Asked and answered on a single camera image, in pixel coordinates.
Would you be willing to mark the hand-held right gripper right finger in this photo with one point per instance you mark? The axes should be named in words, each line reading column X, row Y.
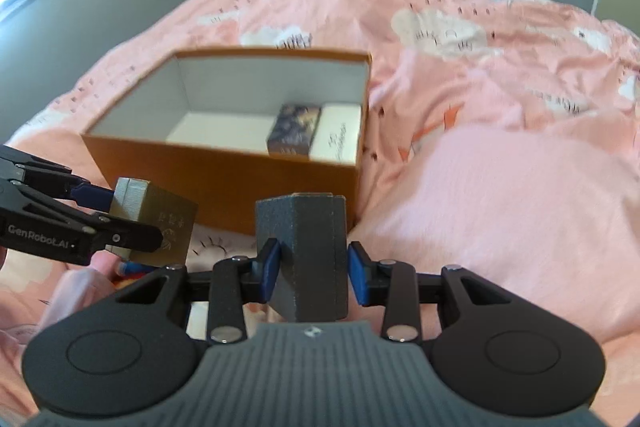
column 357, row 272

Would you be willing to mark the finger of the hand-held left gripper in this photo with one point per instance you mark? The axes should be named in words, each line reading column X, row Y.
column 90, row 196
column 135, row 238

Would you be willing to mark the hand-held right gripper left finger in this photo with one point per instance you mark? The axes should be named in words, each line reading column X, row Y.
column 270, row 269

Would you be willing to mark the gold square box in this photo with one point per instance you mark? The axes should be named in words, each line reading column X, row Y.
column 155, row 212

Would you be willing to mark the grey rectangular box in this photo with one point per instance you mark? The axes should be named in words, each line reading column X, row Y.
column 310, row 262

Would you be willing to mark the orange cardboard box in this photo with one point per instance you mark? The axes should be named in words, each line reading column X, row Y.
column 210, row 182

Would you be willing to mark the small red blue item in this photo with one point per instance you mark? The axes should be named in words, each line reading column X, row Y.
column 131, row 268

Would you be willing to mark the white rectangular box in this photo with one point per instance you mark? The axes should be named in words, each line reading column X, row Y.
column 337, row 134

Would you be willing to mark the dark printed box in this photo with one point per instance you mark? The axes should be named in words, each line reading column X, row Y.
column 294, row 129

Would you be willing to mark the pink cloud print blanket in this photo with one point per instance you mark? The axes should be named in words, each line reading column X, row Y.
column 450, row 72

